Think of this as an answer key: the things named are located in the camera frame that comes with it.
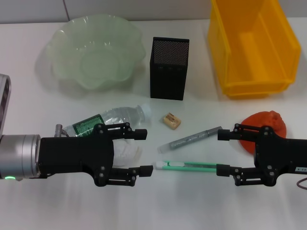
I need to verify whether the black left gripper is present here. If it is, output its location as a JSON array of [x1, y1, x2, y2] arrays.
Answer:
[[39, 122, 154, 187]]

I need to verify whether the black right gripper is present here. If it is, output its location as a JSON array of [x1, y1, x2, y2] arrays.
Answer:
[[216, 123, 307, 187]]

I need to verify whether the white paper ball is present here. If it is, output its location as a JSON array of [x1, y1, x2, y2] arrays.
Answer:
[[112, 138, 144, 168]]

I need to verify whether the clear green-label water bottle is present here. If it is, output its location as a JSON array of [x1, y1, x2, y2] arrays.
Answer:
[[62, 103, 152, 139]]

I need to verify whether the red object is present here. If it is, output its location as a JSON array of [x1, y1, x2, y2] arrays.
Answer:
[[239, 110, 287, 154]]

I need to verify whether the grey marker pen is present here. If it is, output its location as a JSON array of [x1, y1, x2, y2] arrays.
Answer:
[[157, 126, 223, 154]]

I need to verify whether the green utility knife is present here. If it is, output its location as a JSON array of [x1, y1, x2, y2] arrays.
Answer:
[[153, 160, 219, 172]]

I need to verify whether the beige eraser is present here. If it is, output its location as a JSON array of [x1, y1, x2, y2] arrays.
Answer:
[[162, 112, 182, 131]]

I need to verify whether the black mesh pen holder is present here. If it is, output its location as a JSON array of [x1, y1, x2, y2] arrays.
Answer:
[[150, 36, 190, 101]]

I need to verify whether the pale green wavy fruit plate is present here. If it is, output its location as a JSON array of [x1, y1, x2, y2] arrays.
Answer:
[[35, 14, 147, 91]]

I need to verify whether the yellow plastic bin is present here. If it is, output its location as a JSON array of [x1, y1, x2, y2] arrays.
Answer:
[[207, 0, 302, 100]]

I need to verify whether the right wrist connector cable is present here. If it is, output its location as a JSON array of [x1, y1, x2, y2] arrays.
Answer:
[[296, 177, 307, 190]]

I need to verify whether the wrist connector cable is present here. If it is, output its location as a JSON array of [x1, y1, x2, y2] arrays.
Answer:
[[296, 177, 307, 190], [55, 124, 70, 138]]

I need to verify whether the left wrist connector cable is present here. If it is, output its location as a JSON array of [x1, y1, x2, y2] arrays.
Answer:
[[55, 124, 70, 138]]

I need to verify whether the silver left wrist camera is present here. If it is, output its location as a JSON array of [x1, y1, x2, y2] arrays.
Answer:
[[0, 73, 12, 135]]

